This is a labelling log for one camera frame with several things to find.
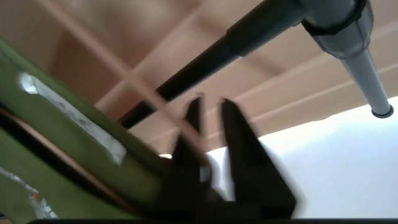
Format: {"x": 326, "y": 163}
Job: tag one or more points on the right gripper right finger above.
{"x": 252, "y": 174}

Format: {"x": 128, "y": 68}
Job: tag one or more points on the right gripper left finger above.
{"x": 186, "y": 180}

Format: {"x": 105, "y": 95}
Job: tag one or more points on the pink clothes hanger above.
{"x": 140, "y": 84}

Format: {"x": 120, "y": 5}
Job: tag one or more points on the green garment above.
{"x": 62, "y": 132}

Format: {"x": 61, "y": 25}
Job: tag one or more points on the black clothes rack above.
{"x": 202, "y": 67}

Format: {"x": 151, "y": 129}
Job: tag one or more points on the beige curtain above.
{"x": 273, "y": 84}

